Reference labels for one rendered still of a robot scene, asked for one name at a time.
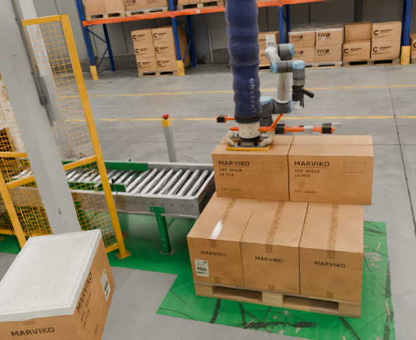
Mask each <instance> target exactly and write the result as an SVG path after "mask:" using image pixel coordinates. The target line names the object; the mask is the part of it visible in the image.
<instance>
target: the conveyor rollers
mask: <svg viewBox="0 0 416 340"><path fill-rule="evenodd" d="M28 169H32V168H31V167H30V168H27V169H26V170H24V171H23V172H21V175H20V173H19V174H18V175H19V177H18V175H16V176H17V177H13V178H21V176H22V177H25V176H26V177H27V176H30V175H31V173H33V172H32V170H28ZM82 170H83V171H82ZM82 170H81V169H78V168H74V169H73V168H72V169H70V170H68V171H67V170H66V172H65V175H67V176H66V178H67V181H68V180H69V181H73V180H74V181H89V180H90V181H93V182H101V179H100V173H99V170H98V169H92V170H91V169H85V170H84V169H82ZM86 170H87V171H86ZM96 170H97V171H96ZM76 171H77V173H76ZM78 171H79V172H78ZM92 171H93V172H92ZM106 171H107V174H108V175H107V176H108V179H109V183H112V182H111V179H110V178H113V179H114V182H115V183H124V184H125V187H127V186H128V185H129V184H130V183H131V182H132V181H133V180H134V179H135V180H134V181H133V182H132V183H131V184H130V185H129V186H128V187H127V188H126V190H127V191H126V192H129V193H130V192H131V191H132V190H133V189H134V188H135V187H136V186H137V185H138V184H139V183H140V182H141V181H142V180H143V179H144V178H145V176H147V174H149V172H150V169H149V170H148V171H144V172H142V171H135V170H128V171H127V170H116V169H114V170H112V169H106ZM126 171H127V172H126ZM27 172H28V173H27ZM87 172H88V173H87ZM90 172H91V173H90ZM125 172H126V173H125ZM166 172H167V170H166V169H162V170H161V171H160V172H159V173H158V169H157V168H155V169H154V170H153V171H152V172H151V173H150V174H149V175H148V176H147V177H146V178H145V179H144V180H143V181H142V182H141V183H140V184H139V185H138V186H137V187H136V188H135V189H134V190H133V191H132V192H131V193H138V192H139V191H140V190H141V189H142V188H143V187H144V186H145V185H146V184H147V183H148V182H149V181H150V180H151V179H152V178H153V177H154V176H155V175H156V174H157V173H158V175H157V176H156V177H155V178H154V179H153V180H152V181H151V182H150V183H149V184H148V185H147V186H146V187H145V188H144V189H143V190H142V191H141V192H140V193H141V194H147V193H148V192H149V191H150V189H151V188H152V187H153V186H154V185H155V184H156V183H157V182H158V181H159V179H160V178H161V177H162V176H163V175H164V174H165V173H166ZM174 172H175V170H174V169H171V170H170V171H169V172H168V173H167V174H166V175H165V176H164V177H163V178H162V179H161V180H160V181H159V182H158V183H157V185H156V186H155V187H154V188H153V189H152V190H151V191H150V193H149V194H156V193H157V191H159V189H161V188H162V186H163V185H164V184H165V183H166V182H167V181H168V179H169V178H170V177H171V176H172V175H173V174H174ZM26 173H27V174H26ZM66 173H67V174H66ZM71 173H73V174H71ZM86 173H87V174H86ZM116 173H117V174H116ZM124 173H125V174H124ZM182 173H183V170H182V169H179V170H178V172H176V174H174V176H173V177H172V178H171V179H170V180H169V182H168V183H167V184H166V185H165V186H164V188H163V189H162V190H161V191H160V192H159V193H158V194H166V192H167V191H168V190H169V189H170V187H171V186H172V185H173V184H174V183H175V182H176V181H177V179H178V178H179V177H180V176H181V174H182ZM70 174H71V175H70ZM82 174H83V175H82ZM84 174H85V175H84ZM115 174H116V175H115ZM123 174H124V175H123ZM190 174H191V170H190V169H188V170H187V171H186V172H185V173H184V174H183V176H182V177H181V178H180V180H179V181H178V182H177V183H176V184H175V185H174V186H173V188H172V189H171V190H170V192H169V193H168V194H167V195H174V194H175V193H176V191H177V190H178V189H179V188H180V187H181V185H182V184H183V183H184V181H185V180H186V179H187V178H188V177H189V176H190ZM199 174H200V170H196V171H195V172H194V174H193V175H192V176H191V177H190V178H189V179H188V181H187V182H186V183H185V185H184V186H183V187H182V188H181V189H180V191H179V192H178V193H177V195H176V196H183V195H184V193H186V191H187V190H188V188H189V187H190V185H191V184H192V183H193V182H194V181H195V179H196V178H197V176H198V175H199ZM208 174H209V171H208V170H205V171H204V172H203V174H201V176H200V177H199V179H198V180H197V182H195V184H194V185H193V187H192V188H191V190H190V191H189V192H188V193H187V195H186V196H193V195H194V194H195V192H196V190H197V189H198V188H199V187H200V185H201V184H202V182H203V181H204V180H205V178H206V177H207V175H208ZM94 175H95V176H94ZM122 175H123V176H122ZM72 176H73V177H72ZM78 176H79V177H78ZM83 176H84V177H83ZM92 176H94V177H92ZM88 177H89V179H88ZM128 177H129V178H128ZM72 178H73V179H72ZM78 178H79V179H78ZM86 178H87V179H86ZM127 178H128V179H127ZM84 179H85V180H84Z"/></svg>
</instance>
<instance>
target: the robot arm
mask: <svg viewBox="0 0 416 340"><path fill-rule="evenodd" d="M264 54H265V57H266V58H267V59H268V60H269V62H270V72H271V73H272V74H278V89H277V95H276V96H275V99H272V97H269V96H262V97H260V102H261V105H262V113H263V117H262V120H261V121H260V127H270V126H271V125H272V124H273V123H274V122H273V119H272V114H281V113H282V114H287V113H290V112H291V111H292V106H293V104H292V102H293V101H296V103H297V104H296V105H295V106H294V108H296V109H300V113H301V112H302V107H304V94H305V95H307V96H308V97H310V98H313V97H314V93H312V92H310V91H308V90H306V89H304V88H302V87H304V84H305V62H304V61H302V60H298V59H293V60H292V58H293V57H294V56H295V53H294V47H293V44H279V45H271V46H269V47H267V48H266V50H265V52H264ZM291 72H293V85H292V89H293V93H292V98H291V97H290V96H289V86H290V77H291Z"/></svg>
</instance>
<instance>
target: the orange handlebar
mask: <svg viewBox="0 0 416 340"><path fill-rule="evenodd" d="M227 120H235V119H234V117H227ZM303 128H304V127H298V126H292V127H286V128H285V131H286V132H303ZM230 130H231V131H239V127H231V128H230ZM258 131H272V132H274V127H273V128H270V127H260V128H259V129H258ZM313 132H321V127H314V128H313Z"/></svg>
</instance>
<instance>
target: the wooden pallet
mask: <svg viewBox="0 0 416 340"><path fill-rule="evenodd" d="M194 286H195V291H196V295H200V296H205V297H210V298H219V299H224V300H233V301H238V302H247V303H253V304H261V305H267V306H276V307H281V308H289V309H294V310H303V311H308V312H317V313H322V314H331V315H337V316H346V317H351V318H360V319H361V302H354V301H349V300H339V299H333V298H327V297H318V296H312V295H302V294H301V292H300V294H297V293H287V292H281V291H271V290H266V289H256V288H251V287H245V286H244V287H241V286H235V285H225V284H220V283H210V282H204V281H194ZM217 286H221V287H217ZM223 287H230V288H236V289H228V288H223ZM238 289H246V290H251V291H244V290H238ZM253 291H261V293H258V292H253ZM285 295H291V296H297V297H289V296H285ZM298 297H302V298H298ZM303 298H311V299H317V300H309V299H303ZM318 300H327V301H332V302H324V301H318ZM334 302H338V303H334Z"/></svg>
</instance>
